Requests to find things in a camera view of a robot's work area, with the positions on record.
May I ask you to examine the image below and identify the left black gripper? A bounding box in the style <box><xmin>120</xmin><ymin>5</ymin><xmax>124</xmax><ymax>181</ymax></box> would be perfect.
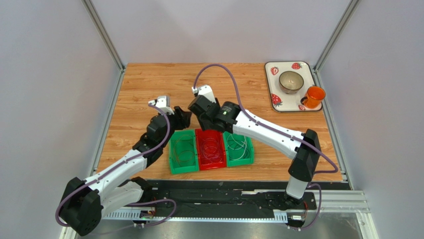
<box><xmin>157</xmin><ymin>106</ymin><xmax>192</xmax><ymax>148</ymax></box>

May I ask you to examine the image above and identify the pink thin cable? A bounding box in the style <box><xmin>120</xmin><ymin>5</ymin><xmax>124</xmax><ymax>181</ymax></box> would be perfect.
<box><xmin>200</xmin><ymin>139</ymin><xmax>224</xmax><ymax>165</ymax></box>

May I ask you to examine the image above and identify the red thin cable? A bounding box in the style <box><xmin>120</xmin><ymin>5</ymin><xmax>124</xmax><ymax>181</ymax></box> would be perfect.
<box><xmin>200</xmin><ymin>137</ymin><xmax>224</xmax><ymax>163</ymax></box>

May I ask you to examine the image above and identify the white thin cable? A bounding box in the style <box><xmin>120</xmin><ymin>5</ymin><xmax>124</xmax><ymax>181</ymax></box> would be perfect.
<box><xmin>226</xmin><ymin>133</ymin><xmax>250</xmax><ymax>160</ymax></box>

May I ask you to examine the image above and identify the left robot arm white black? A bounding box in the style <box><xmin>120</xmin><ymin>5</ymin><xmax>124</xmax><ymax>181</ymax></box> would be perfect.
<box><xmin>55</xmin><ymin>105</ymin><xmax>192</xmax><ymax>236</ymax></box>

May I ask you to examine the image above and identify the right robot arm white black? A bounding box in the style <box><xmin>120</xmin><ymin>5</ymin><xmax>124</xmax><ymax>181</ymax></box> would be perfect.
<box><xmin>188</xmin><ymin>95</ymin><xmax>320</xmax><ymax>209</ymax></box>

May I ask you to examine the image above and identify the left green plastic bin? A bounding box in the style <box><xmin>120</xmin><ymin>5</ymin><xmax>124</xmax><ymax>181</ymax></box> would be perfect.
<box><xmin>168</xmin><ymin>129</ymin><xmax>199</xmax><ymax>174</ymax></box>

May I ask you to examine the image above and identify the green plastic bin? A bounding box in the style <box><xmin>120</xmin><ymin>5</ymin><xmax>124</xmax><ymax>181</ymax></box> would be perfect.
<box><xmin>168</xmin><ymin>129</ymin><xmax>199</xmax><ymax>174</ymax></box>
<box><xmin>222</xmin><ymin>132</ymin><xmax>255</xmax><ymax>167</ymax></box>

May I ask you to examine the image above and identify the red plastic bin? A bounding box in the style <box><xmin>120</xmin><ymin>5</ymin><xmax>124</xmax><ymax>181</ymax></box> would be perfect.
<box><xmin>195</xmin><ymin>128</ymin><xmax>227</xmax><ymax>170</ymax></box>

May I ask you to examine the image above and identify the right green plastic bin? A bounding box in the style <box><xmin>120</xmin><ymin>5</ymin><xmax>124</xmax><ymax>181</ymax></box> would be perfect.
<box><xmin>222</xmin><ymin>132</ymin><xmax>255</xmax><ymax>167</ymax></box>

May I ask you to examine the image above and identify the strawberry pattern white tray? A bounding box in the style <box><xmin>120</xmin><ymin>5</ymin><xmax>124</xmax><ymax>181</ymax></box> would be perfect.
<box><xmin>264</xmin><ymin>61</ymin><xmax>322</xmax><ymax>113</ymax></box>

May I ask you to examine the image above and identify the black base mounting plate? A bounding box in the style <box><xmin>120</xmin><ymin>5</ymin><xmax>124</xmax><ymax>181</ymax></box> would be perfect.
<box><xmin>89</xmin><ymin>179</ymin><xmax>318</xmax><ymax>220</ymax></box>

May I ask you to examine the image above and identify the grey ceramic bowl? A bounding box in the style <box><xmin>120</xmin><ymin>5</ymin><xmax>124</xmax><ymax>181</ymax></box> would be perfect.
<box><xmin>279</xmin><ymin>71</ymin><xmax>304</xmax><ymax>94</ymax></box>

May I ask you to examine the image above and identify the orange mug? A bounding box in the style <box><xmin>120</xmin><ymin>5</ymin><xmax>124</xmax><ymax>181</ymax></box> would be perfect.
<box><xmin>301</xmin><ymin>86</ymin><xmax>326</xmax><ymax>109</ymax></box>

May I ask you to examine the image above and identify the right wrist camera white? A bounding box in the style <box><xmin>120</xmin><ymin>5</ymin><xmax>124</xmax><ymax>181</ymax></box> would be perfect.
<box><xmin>191</xmin><ymin>85</ymin><xmax>216</xmax><ymax>103</ymax></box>

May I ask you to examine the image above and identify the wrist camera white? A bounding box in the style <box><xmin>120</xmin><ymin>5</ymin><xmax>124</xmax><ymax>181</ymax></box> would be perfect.
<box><xmin>148</xmin><ymin>95</ymin><xmax>174</xmax><ymax>115</ymax></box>
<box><xmin>191</xmin><ymin>85</ymin><xmax>216</xmax><ymax>103</ymax></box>

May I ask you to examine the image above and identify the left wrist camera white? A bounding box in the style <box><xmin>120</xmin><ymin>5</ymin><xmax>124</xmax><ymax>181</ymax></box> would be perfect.
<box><xmin>148</xmin><ymin>95</ymin><xmax>174</xmax><ymax>115</ymax></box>

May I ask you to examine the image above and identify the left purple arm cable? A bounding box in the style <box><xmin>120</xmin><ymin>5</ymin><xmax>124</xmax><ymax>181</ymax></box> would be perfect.
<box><xmin>54</xmin><ymin>104</ymin><xmax>177</xmax><ymax>228</ymax></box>

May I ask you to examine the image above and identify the right aluminium frame post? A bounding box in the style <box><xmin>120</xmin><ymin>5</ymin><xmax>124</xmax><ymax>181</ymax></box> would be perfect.
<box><xmin>314</xmin><ymin>0</ymin><xmax>361</xmax><ymax>72</ymax></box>

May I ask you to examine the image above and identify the aluminium frame post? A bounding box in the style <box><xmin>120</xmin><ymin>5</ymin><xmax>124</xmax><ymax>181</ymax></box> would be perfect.
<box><xmin>82</xmin><ymin>0</ymin><xmax>126</xmax><ymax>72</ymax></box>
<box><xmin>314</xmin><ymin>0</ymin><xmax>361</xmax><ymax>72</ymax></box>

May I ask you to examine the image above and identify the left aluminium frame post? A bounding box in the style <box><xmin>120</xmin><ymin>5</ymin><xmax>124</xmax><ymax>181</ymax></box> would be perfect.
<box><xmin>82</xmin><ymin>0</ymin><xmax>126</xmax><ymax>72</ymax></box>

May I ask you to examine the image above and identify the aluminium rail front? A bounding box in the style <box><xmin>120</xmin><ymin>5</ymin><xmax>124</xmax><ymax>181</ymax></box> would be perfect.
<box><xmin>103</xmin><ymin>187</ymin><xmax>370</xmax><ymax>223</ymax></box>

